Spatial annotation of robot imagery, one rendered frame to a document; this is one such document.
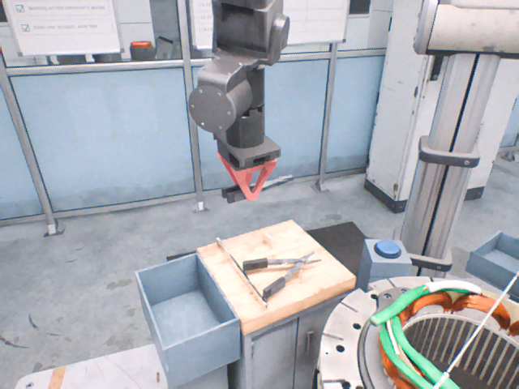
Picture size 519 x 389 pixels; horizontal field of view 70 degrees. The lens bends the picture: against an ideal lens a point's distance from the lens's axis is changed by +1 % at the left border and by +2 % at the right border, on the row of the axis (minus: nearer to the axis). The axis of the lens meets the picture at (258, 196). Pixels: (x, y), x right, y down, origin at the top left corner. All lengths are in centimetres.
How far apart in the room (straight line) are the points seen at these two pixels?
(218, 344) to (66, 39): 208
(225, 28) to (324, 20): 221
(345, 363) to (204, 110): 33
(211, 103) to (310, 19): 223
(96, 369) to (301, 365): 43
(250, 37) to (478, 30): 41
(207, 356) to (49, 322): 171
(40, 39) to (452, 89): 209
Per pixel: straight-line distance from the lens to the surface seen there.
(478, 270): 76
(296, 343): 66
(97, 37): 240
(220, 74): 42
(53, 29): 242
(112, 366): 90
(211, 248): 66
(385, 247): 73
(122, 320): 209
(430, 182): 86
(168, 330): 65
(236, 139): 52
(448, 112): 82
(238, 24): 47
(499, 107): 308
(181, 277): 68
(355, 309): 53
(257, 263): 59
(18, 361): 212
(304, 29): 262
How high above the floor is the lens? 147
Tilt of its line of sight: 30 degrees down
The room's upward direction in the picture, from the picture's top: straight up
